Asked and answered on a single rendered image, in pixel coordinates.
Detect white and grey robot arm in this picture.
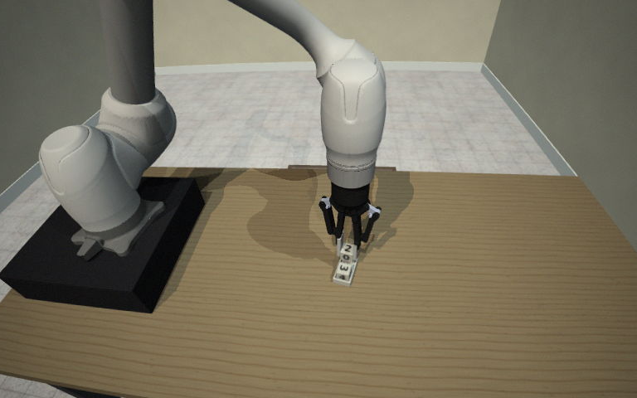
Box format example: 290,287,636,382
39,0,387,260

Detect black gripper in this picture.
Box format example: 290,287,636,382
318,182,381,260

